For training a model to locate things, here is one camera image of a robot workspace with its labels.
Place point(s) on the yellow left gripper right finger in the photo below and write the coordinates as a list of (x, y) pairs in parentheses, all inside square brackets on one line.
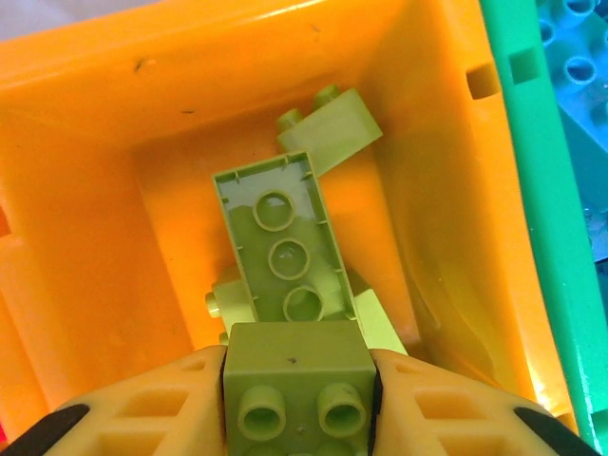
[(451, 413)]

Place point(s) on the green plastic bin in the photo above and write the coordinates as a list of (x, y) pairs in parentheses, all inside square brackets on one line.
[(537, 190)]

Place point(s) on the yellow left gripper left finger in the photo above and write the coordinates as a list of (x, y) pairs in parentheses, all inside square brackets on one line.
[(119, 418)]

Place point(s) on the small green lego brick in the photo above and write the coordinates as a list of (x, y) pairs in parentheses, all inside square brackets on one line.
[(297, 366)]

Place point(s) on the orange plastic bin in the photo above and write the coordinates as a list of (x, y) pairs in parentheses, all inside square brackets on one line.
[(95, 166)]

